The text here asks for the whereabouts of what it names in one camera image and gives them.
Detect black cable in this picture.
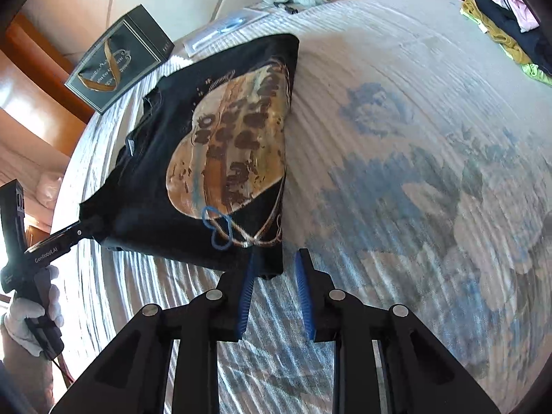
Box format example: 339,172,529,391
47,352,75,389

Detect pink folded garment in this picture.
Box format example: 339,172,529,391
491,0,540,33

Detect striped bed sheet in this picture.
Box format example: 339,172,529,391
51,0,552,414

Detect black t-shirt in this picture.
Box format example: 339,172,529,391
80,34,299,279

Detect blue scissors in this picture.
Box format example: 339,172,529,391
192,17,245,50

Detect white gloved left hand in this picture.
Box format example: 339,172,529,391
1,283,63,364

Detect dark green gift bag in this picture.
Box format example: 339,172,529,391
65,5,174,114

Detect olive yellow folded garment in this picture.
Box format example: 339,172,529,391
460,0,551,86

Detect white paper sheet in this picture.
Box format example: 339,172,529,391
183,8,268,57

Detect plastic bag bin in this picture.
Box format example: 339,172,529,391
36,172,63,210

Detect navy folded garment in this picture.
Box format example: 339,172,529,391
475,0,552,75

